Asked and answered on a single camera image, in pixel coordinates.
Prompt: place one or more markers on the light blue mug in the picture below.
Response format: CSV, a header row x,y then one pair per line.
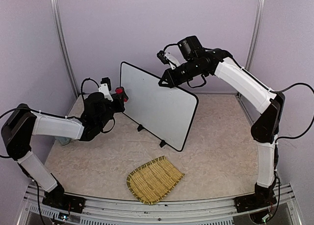
x,y
63,140

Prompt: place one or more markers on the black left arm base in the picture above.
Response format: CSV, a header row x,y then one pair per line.
x,y
58,199

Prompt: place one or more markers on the woven bamboo tray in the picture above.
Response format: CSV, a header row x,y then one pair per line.
x,y
153,181

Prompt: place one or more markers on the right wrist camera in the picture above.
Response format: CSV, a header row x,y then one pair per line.
x,y
168,59

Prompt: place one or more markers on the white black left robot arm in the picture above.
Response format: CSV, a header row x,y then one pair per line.
x,y
24,122

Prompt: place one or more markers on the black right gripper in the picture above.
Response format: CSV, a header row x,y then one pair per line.
x,y
172,82

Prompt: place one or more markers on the aluminium front rail frame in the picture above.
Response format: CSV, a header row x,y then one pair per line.
x,y
103,211

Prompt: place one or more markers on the white whiteboard black frame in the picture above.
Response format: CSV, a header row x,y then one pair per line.
x,y
167,113

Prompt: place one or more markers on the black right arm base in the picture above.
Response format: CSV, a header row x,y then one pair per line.
x,y
262,197

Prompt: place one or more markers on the black whiteboard stand foot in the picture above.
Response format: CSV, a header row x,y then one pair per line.
x,y
140,128
162,143

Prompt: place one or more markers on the red bone-shaped eraser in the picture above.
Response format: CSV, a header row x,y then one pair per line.
x,y
120,91

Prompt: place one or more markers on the aluminium corner post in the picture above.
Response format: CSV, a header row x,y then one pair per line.
x,y
63,47
255,34

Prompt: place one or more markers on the aluminium corner post right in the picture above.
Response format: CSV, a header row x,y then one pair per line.
x,y
255,34

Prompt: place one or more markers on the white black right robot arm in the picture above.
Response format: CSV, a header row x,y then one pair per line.
x,y
202,62

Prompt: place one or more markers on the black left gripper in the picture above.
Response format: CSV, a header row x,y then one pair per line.
x,y
120,102

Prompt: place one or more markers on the aluminium corner post left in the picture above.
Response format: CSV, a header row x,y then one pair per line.
x,y
63,47

